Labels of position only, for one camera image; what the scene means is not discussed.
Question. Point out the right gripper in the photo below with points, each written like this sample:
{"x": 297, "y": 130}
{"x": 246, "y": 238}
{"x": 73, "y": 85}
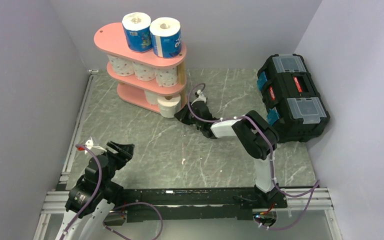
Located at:
{"x": 181, "y": 115}

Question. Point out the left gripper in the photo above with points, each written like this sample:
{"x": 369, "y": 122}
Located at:
{"x": 125, "y": 152}

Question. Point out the plain white embossed roll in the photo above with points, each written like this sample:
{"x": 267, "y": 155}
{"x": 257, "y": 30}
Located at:
{"x": 169, "y": 105}

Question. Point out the plain white paper roll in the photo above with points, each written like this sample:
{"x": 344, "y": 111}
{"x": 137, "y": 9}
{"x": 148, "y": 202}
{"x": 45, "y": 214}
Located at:
{"x": 151, "y": 97}

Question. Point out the pink three-tier shelf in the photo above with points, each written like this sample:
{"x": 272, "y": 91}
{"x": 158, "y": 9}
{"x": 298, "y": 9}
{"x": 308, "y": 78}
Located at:
{"x": 111, "y": 39}

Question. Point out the floral paper roll large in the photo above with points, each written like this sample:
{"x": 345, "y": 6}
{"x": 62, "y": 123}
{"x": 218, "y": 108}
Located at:
{"x": 121, "y": 66}

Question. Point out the blue paper roll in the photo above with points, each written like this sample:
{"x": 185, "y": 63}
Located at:
{"x": 166, "y": 37}

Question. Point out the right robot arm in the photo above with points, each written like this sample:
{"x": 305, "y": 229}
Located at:
{"x": 257, "y": 137}

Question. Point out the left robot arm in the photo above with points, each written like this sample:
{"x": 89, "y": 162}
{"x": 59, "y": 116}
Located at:
{"x": 94, "y": 194}

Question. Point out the black tool box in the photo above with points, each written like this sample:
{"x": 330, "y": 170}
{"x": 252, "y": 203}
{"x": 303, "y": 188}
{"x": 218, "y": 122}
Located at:
{"x": 294, "y": 105}

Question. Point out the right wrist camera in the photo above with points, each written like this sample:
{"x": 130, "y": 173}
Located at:
{"x": 199, "y": 97}

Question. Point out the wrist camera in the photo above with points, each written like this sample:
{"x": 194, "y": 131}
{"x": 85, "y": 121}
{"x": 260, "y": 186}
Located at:
{"x": 199, "y": 97}
{"x": 91, "y": 146}

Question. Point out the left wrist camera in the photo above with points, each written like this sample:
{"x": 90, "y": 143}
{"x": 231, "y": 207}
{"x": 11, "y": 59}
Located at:
{"x": 91, "y": 146}

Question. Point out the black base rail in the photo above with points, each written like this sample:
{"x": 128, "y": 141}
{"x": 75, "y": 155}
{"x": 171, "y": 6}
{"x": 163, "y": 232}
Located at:
{"x": 240, "y": 203}

